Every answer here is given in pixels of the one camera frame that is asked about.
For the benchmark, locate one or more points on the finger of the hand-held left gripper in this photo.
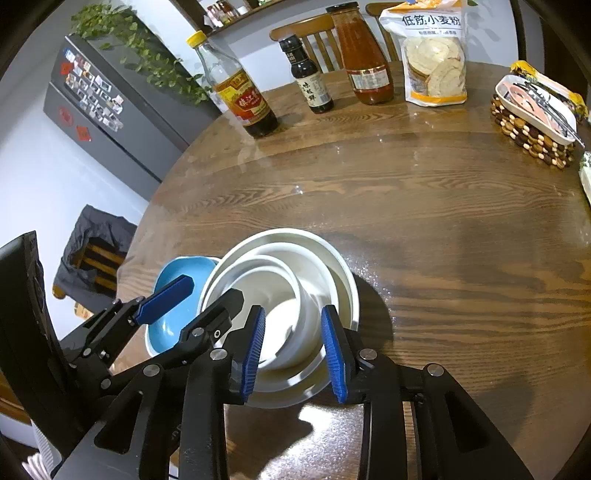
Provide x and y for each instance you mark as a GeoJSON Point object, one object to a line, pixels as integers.
{"type": "Point", "coordinates": [217, 316]}
{"type": "Point", "coordinates": [166, 295]}

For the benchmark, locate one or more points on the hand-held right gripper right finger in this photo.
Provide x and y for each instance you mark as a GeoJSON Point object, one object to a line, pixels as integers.
{"type": "Point", "coordinates": [333, 355]}

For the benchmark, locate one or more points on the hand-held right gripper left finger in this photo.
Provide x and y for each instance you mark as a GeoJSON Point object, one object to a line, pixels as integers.
{"type": "Point", "coordinates": [253, 355]}

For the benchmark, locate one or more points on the blue square plate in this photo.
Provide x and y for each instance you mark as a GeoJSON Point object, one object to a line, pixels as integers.
{"type": "Point", "coordinates": [159, 334]}

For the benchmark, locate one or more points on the small white bowl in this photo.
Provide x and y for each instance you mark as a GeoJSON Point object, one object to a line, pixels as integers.
{"type": "Point", "coordinates": [286, 323]}

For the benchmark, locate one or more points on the large white bowl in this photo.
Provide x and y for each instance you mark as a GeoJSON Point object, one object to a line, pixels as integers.
{"type": "Point", "coordinates": [286, 392]}

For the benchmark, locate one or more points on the medium white bowl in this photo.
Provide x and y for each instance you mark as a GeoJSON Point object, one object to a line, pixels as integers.
{"type": "Point", "coordinates": [332, 295]}

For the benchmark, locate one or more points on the wooden chair with jacket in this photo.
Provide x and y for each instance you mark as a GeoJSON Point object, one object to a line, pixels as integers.
{"type": "Point", "coordinates": [99, 268]}

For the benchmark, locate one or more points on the dark grey jacket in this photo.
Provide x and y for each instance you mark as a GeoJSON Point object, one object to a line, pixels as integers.
{"type": "Point", "coordinates": [87, 233]}

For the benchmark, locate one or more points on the grey refrigerator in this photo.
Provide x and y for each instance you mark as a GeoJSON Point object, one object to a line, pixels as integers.
{"type": "Point", "coordinates": [138, 138]}

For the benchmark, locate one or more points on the tall vinegar bottle yellow cap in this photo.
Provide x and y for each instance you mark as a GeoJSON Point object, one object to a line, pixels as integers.
{"type": "Point", "coordinates": [244, 104]}

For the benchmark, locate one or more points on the group of fridge photo magnets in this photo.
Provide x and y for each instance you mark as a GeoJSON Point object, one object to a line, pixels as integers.
{"type": "Point", "coordinates": [92, 92]}

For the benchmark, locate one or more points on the hanging green plant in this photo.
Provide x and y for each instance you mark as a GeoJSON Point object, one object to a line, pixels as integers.
{"type": "Point", "coordinates": [152, 50]}

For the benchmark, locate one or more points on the small dark soy sauce bottle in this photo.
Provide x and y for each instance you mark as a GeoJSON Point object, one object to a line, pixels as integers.
{"type": "Point", "coordinates": [314, 87]}

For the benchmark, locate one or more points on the row of spice jars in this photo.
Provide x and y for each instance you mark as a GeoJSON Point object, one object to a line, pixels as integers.
{"type": "Point", "coordinates": [224, 11]}

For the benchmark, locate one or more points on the beaded wooden trivet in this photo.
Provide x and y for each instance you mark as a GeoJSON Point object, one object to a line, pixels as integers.
{"type": "Point", "coordinates": [521, 134]}

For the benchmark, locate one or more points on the red sauce glass jar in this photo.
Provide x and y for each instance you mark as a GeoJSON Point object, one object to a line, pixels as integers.
{"type": "Point", "coordinates": [364, 55]}

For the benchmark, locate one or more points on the wooden dining chair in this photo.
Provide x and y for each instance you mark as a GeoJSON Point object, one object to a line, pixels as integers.
{"type": "Point", "coordinates": [304, 27]}
{"type": "Point", "coordinates": [383, 27]}

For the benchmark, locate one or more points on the white flour bag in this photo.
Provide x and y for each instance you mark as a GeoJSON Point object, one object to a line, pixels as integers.
{"type": "Point", "coordinates": [429, 60]}

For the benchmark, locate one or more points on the white tray with tongs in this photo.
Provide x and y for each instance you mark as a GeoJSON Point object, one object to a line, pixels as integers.
{"type": "Point", "coordinates": [540, 101]}

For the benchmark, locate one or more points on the wooden wall shelf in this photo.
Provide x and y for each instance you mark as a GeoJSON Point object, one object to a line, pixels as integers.
{"type": "Point", "coordinates": [244, 23]}

